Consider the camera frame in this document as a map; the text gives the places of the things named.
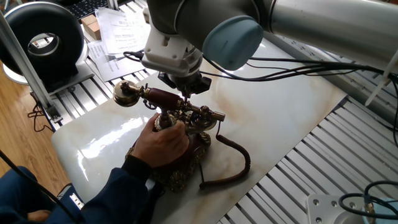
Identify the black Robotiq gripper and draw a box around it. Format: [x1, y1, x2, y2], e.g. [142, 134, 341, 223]
[157, 71, 213, 97]

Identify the red brass rotary phone base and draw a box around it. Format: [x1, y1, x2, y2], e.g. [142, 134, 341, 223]
[125, 130, 212, 193]

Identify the forearm in dark blue sleeve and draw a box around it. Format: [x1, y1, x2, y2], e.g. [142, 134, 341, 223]
[27, 155, 156, 224]

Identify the brass and red phone handset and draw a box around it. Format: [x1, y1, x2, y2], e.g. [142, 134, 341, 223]
[113, 80, 226, 131]

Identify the person's bare hand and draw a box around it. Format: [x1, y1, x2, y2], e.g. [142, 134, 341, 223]
[131, 112, 190, 169]

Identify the stack of printed papers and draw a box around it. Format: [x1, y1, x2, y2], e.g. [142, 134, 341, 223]
[95, 6, 153, 57]

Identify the white marble pattern board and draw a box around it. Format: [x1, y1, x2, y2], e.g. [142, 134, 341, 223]
[51, 37, 348, 224]

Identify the small wooden block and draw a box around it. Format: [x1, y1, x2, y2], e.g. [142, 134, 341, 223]
[87, 21, 102, 41]
[80, 14, 98, 30]

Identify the black computer keyboard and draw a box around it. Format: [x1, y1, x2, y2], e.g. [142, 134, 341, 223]
[67, 0, 109, 20]

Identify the silver robot mounting plate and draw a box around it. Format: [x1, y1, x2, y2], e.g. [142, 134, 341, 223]
[306, 194, 364, 224]

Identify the dark blue trouser leg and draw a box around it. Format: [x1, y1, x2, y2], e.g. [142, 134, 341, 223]
[0, 166, 57, 224]

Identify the brown coiled phone cord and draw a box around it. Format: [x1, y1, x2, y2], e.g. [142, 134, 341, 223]
[198, 121, 252, 190]

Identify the black gripper cable bundle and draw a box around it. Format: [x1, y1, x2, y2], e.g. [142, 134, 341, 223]
[123, 49, 398, 147]

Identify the black round ring device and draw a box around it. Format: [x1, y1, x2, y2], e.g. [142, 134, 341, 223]
[0, 1, 90, 91]

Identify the aluminium frame beam with bracket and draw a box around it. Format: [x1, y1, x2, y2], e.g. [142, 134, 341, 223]
[0, 12, 63, 124]

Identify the black floor cable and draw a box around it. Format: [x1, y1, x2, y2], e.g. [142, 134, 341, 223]
[0, 149, 80, 224]

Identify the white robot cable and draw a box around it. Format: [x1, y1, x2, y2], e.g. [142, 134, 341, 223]
[364, 49, 398, 107]

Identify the black cable with metal plug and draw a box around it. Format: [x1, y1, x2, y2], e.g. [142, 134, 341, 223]
[338, 180, 398, 220]

